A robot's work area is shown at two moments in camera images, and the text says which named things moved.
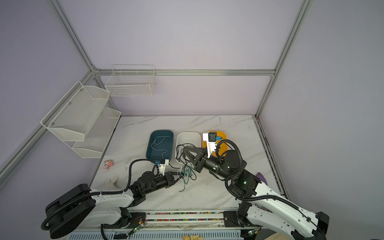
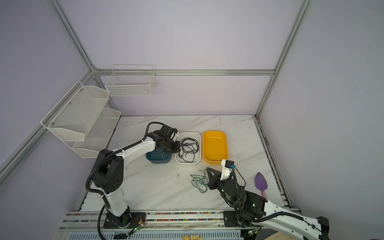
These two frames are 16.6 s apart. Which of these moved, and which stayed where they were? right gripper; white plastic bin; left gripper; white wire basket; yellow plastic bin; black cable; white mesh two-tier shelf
Moved: black cable; right gripper; left gripper
Stayed: white wire basket; white mesh two-tier shelf; white plastic bin; yellow plastic bin
